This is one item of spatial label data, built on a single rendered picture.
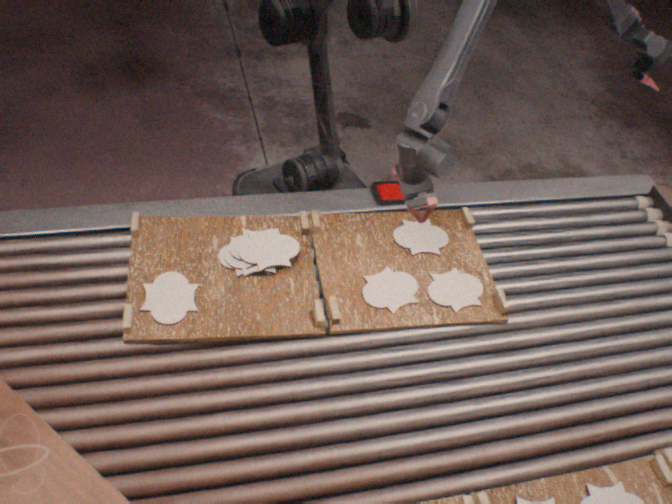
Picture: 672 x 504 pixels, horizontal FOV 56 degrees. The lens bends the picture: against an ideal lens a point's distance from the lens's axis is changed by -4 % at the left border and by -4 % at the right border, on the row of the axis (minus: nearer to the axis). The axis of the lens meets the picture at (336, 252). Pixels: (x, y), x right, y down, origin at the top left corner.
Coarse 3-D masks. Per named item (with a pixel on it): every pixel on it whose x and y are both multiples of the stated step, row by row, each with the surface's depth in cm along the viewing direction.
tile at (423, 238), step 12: (396, 228) 160; (408, 228) 161; (420, 228) 162; (432, 228) 162; (396, 240) 158; (408, 240) 158; (420, 240) 159; (432, 240) 159; (444, 240) 160; (420, 252) 156; (432, 252) 157
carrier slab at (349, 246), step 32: (320, 224) 159; (352, 224) 160; (384, 224) 162; (448, 224) 165; (320, 256) 152; (352, 256) 153; (384, 256) 155; (416, 256) 156; (448, 256) 158; (480, 256) 159; (352, 288) 147; (352, 320) 141; (384, 320) 142; (416, 320) 143; (448, 320) 144; (480, 320) 145
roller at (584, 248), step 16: (608, 240) 172; (624, 240) 173; (640, 240) 174; (656, 240) 175; (496, 256) 163; (512, 256) 164; (528, 256) 165; (544, 256) 166; (560, 256) 168; (576, 256) 170; (32, 288) 137; (48, 288) 137; (64, 288) 138; (80, 288) 138; (96, 288) 139; (112, 288) 140; (0, 304) 134; (16, 304) 135; (32, 304) 136; (48, 304) 137
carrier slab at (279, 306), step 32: (160, 224) 152; (192, 224) 153; (224, 224) 155; (256, 224) 156; (288, 224) 157; (160, 256) 145; (192, 256) 147; (128, 288) 138; (224, 288) 142; (256, 288) 143; (288, 288) 144; (192, 320) 135; (224, 320) 136; (256, 320) 137; (288, 320) 138
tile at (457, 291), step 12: (432, 276) 151; (444, 276) 152; (456, 276) 152; (468, 276) 153; (432, 288) 149; (444, 288) 149; (456, 288) 150; (468, 288) 150; (480, 288) 151; (432, 300) 147; (444, 300) 147; (456, 300) 147; (468, 300) 148; (456, 312) 145
